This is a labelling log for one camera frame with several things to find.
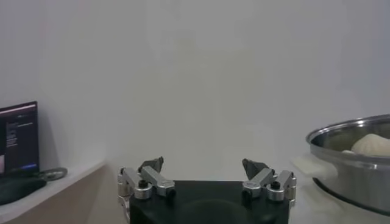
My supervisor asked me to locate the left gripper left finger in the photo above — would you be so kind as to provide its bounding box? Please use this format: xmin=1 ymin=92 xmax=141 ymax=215
xmin=117 ymin=156 xmax=177 ymax=224

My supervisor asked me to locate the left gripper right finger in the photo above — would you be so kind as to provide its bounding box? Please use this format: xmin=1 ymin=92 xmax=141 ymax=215
xmin=241 ymin=158 xmax=298 ymax=208

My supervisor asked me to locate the white steamed baozi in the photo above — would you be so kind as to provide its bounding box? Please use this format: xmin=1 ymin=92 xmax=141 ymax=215
xmin=350 ymin=133 xmax=390 ymax=158

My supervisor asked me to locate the stainless steel steamer basket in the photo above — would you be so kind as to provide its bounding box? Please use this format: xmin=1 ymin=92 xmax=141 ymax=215
xmin=291 ymin=114 xmax=390 ymax=217

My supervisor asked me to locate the white side table with mouse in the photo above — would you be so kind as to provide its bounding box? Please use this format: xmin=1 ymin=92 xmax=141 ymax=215
xmin=0 ymin=161 xmax=107 ymax=224

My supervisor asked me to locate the cream electric cooking pot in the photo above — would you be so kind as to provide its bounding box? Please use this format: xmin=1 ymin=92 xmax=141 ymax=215
xmin=304 ymin=178 xmax=390 ymax=224

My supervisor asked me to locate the grey round disc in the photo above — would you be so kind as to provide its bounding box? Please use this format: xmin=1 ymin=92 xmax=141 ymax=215
xmin=38 ymin=167 xmax=68 ymax=182

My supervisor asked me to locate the black computer mouse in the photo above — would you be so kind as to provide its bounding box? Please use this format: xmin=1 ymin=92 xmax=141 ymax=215
xmin=0 ymin=176 xmax=48 ymax=206

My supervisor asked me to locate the dark-screen laptop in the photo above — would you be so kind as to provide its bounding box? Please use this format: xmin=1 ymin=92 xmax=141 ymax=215
xmin=0 ymin=100 xmax=40 ymax=177

